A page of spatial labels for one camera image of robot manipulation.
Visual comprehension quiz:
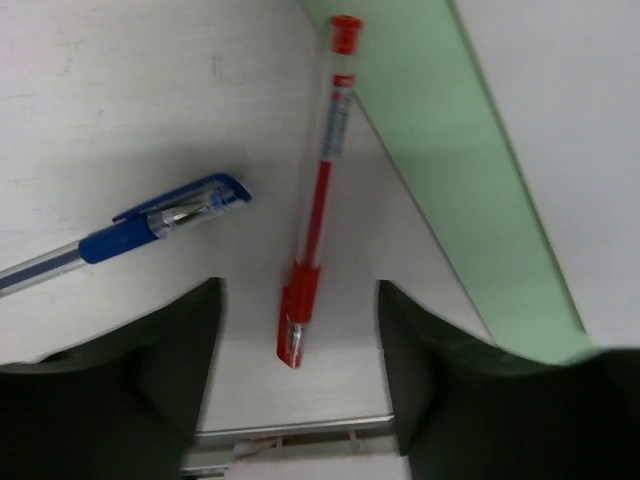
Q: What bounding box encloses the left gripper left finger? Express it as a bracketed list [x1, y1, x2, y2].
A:
[1, 278, 225, 479]

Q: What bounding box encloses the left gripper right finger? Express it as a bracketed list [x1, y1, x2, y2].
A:
[377, 281, 639, 479]

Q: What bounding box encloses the red gel pen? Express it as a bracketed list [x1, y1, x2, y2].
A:
[276, 15, 363, 369]

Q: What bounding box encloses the blue gel pen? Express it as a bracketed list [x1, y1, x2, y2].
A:
[1, 173, 252, 297]

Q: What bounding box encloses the green clipboard with paper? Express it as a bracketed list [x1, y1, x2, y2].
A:
[304, 1, 639, 365]

